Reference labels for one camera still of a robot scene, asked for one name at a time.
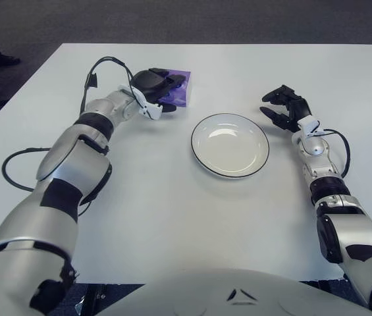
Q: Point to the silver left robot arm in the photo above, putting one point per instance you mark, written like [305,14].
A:
[73,158]

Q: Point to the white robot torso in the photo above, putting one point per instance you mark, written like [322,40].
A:
[205,293]

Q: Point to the white plate with black rim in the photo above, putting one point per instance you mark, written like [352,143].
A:
[230,148]

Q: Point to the purple tissue paper pack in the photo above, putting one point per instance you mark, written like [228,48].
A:
[182,97]

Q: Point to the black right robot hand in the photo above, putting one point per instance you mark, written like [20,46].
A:
[302,108]

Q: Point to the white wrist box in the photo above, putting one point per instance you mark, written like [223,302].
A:
[152,112]
[307,124]

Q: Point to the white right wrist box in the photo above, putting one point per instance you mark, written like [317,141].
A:
[307,124]

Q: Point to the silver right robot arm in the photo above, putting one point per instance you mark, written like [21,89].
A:
[315,151]

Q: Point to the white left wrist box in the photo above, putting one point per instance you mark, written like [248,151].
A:
[152,112]

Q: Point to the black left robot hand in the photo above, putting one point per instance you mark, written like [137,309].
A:
[147,84]

